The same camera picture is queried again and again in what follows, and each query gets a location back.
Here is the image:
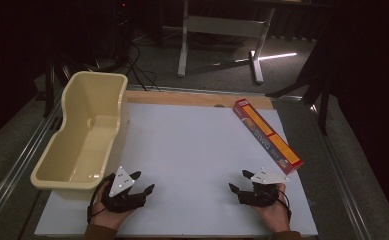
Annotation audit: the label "white table mat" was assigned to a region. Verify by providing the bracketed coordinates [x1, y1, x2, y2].
[34, 102, 319, 239]

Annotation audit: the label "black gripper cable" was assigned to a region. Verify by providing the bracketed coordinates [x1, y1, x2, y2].
[275, 189, 293, 222]
[86, 179, 111, 225]

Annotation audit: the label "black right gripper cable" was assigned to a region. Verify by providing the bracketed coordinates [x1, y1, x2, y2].
[275, 189, 293, 222]

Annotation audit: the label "white metal desk frame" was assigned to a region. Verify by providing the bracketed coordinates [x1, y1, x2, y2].
[176, 0, 277, 85]

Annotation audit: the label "metal table rail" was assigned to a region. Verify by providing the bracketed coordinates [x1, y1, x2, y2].
[0, 98, 64, 231]
[309, 103, 374, 240]

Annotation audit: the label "dark metal stand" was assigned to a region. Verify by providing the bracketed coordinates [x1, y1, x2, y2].
[42, 58, 72, 118]
[265, 31, 335, 136]

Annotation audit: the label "cream plastic basin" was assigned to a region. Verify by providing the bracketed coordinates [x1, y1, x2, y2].
[30, 70, 130, 201]

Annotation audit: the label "person's right hand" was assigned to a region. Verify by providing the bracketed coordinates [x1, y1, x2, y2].
[251, 184, 292, 234]

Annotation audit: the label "person's left hand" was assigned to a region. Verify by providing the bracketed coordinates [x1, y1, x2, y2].
[89, 179, 137, 232]

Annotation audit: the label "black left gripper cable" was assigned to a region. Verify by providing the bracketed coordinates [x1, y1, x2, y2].
[86, 179, 111, 225]

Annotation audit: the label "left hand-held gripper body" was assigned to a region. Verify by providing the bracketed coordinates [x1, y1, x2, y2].
[100, 165, 149, 214]

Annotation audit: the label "black floor cables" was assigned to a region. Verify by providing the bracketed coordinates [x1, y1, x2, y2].
[124, 42, 162, 92]

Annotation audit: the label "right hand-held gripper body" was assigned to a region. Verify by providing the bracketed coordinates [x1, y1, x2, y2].
[236, 167, 290, 209]

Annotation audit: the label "long red and yellow box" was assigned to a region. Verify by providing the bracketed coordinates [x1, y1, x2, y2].
[232, 98, 305, 176]

